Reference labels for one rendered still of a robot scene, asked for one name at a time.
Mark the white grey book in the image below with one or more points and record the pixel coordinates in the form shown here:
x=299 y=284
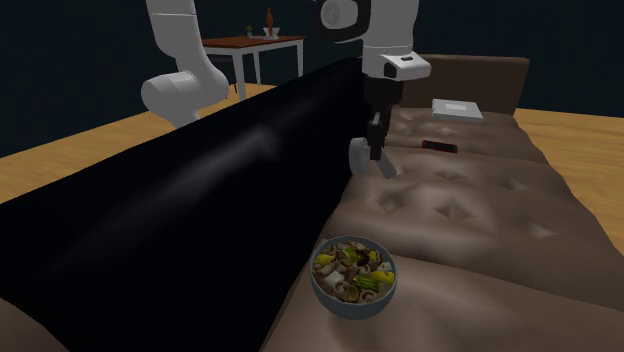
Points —
x=457 y=110

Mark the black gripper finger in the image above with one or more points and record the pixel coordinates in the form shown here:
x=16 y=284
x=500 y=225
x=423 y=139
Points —
x=376 y=139

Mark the brown tufted sofa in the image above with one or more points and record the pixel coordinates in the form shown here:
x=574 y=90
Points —
x=487 y=219

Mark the brown-topped white-legged table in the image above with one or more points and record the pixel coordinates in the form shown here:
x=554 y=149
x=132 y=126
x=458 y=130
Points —
x=253 y=43

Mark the grey bowl of mixed food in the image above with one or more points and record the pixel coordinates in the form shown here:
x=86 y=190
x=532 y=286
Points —
x=353 y=278

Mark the grey round-headed tool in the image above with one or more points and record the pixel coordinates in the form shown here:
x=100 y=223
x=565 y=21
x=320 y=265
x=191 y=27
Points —
x=358 y=156

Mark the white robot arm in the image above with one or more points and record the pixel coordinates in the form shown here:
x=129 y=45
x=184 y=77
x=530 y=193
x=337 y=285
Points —
x=185 y=58

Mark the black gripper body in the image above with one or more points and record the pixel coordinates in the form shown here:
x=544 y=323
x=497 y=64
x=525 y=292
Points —
x=382 y=92

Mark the red black remote control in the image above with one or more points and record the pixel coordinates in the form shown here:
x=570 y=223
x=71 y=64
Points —
x=440 y=146

